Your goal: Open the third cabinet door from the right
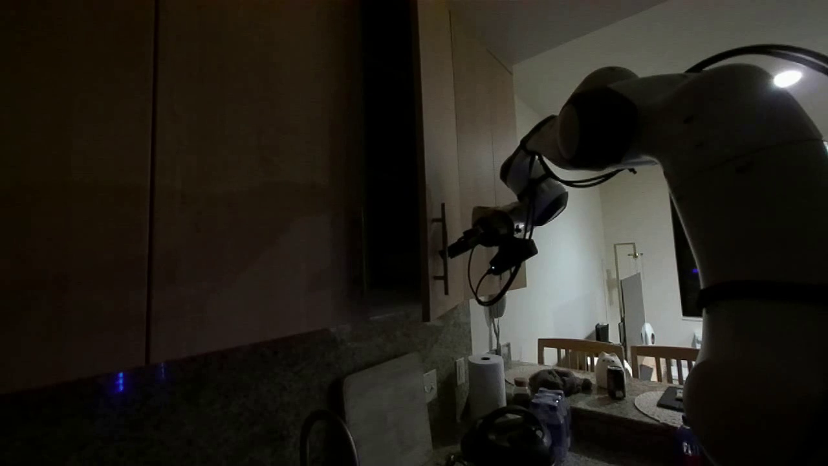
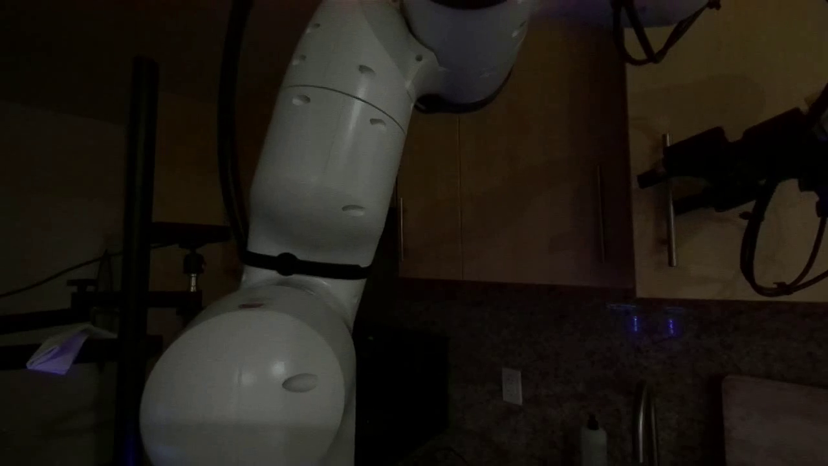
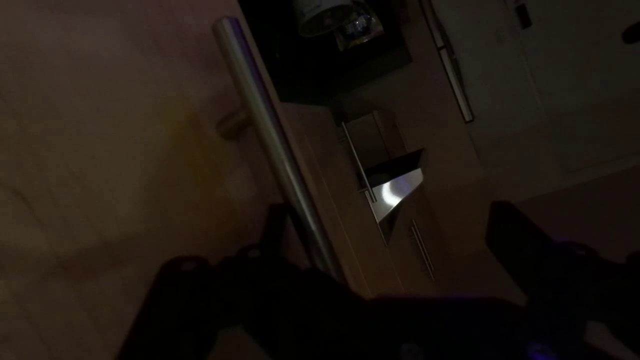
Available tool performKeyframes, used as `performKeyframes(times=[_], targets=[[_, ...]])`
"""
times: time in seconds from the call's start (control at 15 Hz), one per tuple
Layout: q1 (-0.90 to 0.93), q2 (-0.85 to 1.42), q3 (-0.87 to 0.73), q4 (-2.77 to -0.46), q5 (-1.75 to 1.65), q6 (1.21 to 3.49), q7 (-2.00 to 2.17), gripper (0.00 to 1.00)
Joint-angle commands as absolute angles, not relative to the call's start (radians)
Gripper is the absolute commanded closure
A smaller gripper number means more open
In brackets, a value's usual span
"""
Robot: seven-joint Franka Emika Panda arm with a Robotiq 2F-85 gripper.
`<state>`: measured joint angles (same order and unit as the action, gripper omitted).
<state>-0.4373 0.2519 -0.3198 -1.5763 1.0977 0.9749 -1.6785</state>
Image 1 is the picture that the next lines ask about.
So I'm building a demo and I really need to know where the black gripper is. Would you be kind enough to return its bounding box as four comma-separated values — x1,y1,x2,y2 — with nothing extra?
442,207,525,263

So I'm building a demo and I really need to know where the metal bar door handle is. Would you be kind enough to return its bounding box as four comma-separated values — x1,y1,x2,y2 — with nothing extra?
429,203,454,299

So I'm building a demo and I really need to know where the white paper towel roll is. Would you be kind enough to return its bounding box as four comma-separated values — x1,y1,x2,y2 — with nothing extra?
466,353,510,422

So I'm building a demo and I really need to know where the dark pile of items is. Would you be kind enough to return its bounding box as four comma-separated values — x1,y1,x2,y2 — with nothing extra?
525,369,596,401

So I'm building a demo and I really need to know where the white standing panel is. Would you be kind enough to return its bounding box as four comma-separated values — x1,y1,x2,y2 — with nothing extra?
613,242,649,353

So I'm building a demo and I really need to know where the pale cutting board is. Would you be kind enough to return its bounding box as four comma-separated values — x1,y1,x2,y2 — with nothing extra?
340,351,437,466

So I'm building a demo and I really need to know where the white countertop jug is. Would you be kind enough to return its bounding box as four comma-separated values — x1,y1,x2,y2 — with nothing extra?
596,353,635,405

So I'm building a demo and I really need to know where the dark window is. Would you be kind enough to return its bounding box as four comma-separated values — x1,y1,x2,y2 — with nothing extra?
671,199,705,319

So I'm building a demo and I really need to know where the round pale placemat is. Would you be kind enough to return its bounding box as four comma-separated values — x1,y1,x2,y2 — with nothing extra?
632,387,690,429

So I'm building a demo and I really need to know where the metal kitchen faucet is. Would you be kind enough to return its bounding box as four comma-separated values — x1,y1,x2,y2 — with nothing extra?
298,406,360,466

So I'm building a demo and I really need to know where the black flat tablet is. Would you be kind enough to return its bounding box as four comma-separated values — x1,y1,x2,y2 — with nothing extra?
658,387,690,415

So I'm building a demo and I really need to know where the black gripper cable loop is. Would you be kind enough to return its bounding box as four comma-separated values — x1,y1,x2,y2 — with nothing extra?
466,244,525,310

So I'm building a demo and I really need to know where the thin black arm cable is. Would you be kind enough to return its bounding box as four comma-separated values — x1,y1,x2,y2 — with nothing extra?
516,151,637,194

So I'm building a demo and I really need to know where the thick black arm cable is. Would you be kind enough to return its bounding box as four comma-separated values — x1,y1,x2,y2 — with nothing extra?
684,41,828,77

